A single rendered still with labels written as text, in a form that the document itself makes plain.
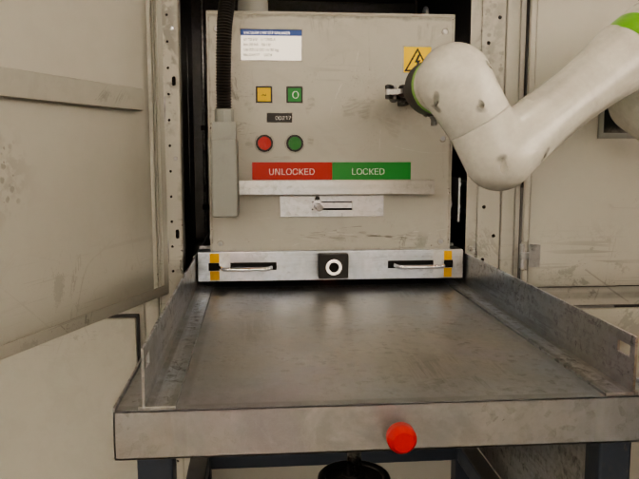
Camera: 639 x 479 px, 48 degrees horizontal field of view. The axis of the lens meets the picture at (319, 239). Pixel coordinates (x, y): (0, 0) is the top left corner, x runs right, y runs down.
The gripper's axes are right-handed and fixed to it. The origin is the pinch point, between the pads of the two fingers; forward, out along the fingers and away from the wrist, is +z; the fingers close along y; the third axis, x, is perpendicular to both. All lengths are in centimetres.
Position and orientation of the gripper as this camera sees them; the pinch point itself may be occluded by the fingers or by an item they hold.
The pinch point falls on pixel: (404, 97)
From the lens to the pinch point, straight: 143.8
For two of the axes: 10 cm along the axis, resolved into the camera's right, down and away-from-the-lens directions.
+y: 10.0, -0.2, 0.9
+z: -1.0, -1.2, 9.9
